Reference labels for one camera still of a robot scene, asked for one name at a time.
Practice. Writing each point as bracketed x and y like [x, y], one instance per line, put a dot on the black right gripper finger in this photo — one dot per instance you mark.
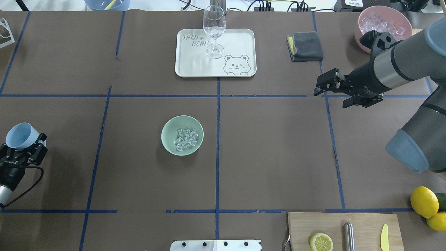
[358, 100]
[331, 81]

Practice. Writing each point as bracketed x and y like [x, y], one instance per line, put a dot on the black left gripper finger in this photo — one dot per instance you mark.
[38, 150]
[6, 153]

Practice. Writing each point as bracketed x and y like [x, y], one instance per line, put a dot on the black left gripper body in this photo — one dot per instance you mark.
[11, 174]

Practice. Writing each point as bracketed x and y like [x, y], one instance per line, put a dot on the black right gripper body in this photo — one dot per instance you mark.
[363, 82]

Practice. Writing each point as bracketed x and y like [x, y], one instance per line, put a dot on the light blue cup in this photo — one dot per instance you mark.
[22, 136]

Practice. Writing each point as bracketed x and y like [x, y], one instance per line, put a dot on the green bowl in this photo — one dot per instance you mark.
[169, 133]

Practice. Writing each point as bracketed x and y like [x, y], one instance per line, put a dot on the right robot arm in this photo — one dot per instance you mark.
[412, 67]

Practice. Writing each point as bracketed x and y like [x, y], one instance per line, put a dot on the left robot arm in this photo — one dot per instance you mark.
[6, 193]

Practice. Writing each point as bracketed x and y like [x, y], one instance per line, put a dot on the pink bowl of ice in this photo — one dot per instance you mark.
[382, 19]

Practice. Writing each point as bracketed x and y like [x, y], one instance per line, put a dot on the ice cubes in green bowl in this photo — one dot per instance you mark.
[186, 139]

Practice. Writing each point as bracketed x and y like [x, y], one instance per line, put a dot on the grey yellow folded cloth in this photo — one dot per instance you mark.
[305, 47]

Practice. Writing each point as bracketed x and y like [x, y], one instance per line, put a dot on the wooden cup stand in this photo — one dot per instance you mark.
[415, 31]

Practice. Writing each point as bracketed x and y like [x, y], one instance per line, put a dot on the cream bear tray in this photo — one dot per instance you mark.
[197, 57]

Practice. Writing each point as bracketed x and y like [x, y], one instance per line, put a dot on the yellow lemon oval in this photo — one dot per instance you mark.
[424, 202]

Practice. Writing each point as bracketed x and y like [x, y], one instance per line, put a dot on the wooden cutting board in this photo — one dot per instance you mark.
[367, 229]

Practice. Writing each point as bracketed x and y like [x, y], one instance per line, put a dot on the clear wine glass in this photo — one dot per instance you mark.
[214, 24]

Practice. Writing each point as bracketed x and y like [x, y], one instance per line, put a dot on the steel muddler black cap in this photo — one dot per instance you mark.
[349, 237]

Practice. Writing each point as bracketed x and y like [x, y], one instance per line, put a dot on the yellow lemon round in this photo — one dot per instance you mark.
[437, 222]

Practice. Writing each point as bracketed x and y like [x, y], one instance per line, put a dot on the yellow plastic knife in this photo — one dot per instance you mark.
[384, 238]

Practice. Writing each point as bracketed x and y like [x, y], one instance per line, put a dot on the half lemon slice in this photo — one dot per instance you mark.
[321, 242]

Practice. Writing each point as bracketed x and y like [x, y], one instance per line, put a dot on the blue basin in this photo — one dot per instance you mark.
[108, 5]

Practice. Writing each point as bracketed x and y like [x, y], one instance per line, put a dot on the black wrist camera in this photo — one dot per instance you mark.
[378, 42]

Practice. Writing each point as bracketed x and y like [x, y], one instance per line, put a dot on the white wire rack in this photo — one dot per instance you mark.
[6, 36]

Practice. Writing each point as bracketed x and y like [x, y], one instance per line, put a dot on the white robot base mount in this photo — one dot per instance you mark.
[217, 245]

